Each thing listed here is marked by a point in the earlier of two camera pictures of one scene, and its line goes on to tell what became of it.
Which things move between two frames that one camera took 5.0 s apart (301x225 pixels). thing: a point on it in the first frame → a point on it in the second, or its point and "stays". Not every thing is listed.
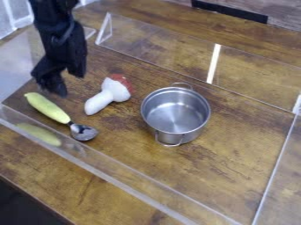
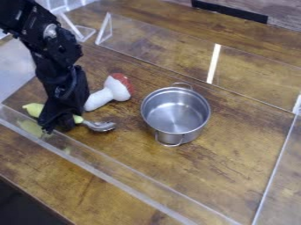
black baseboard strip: (228, 11) stays
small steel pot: (175, 112) stays
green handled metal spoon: (79, 131) → (97, 127)
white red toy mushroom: (116, 89) stays
